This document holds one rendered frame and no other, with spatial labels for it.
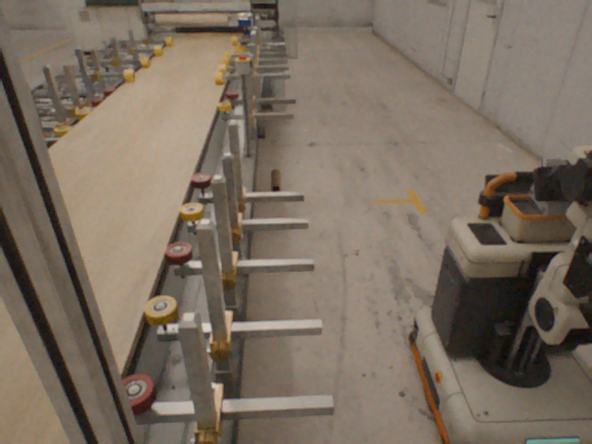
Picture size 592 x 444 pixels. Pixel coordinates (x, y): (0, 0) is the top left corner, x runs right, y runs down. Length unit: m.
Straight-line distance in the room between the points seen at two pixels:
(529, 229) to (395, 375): 0.94
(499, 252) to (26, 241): 1.49
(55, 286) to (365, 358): 1.99
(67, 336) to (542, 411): 1.73
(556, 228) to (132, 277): 1.37
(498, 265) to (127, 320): 1.19
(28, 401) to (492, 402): 1.46
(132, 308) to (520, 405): 1.38
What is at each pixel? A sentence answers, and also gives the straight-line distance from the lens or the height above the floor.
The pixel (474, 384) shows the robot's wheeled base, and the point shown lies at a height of 0.28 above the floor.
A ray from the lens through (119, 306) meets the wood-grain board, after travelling 1.22.
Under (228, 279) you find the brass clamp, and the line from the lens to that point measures 1.31.
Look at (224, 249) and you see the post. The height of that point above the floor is 0.94.
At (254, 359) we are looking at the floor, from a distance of 2.22.
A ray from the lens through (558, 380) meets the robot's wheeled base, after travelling 2.03.
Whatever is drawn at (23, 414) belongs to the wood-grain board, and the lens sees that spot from 1.08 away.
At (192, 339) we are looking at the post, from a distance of 0.80.
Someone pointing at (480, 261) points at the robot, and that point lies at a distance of 1.62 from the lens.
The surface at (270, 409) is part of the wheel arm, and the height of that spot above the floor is 0.84.
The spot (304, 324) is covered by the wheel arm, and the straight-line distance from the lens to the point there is 1.20.
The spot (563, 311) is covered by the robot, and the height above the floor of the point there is 0.80.
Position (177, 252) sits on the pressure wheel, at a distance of 1.36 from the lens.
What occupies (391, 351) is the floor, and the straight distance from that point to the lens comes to 2.28.
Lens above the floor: 1.67
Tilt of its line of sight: 32 degrees down
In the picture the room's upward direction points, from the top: straight up
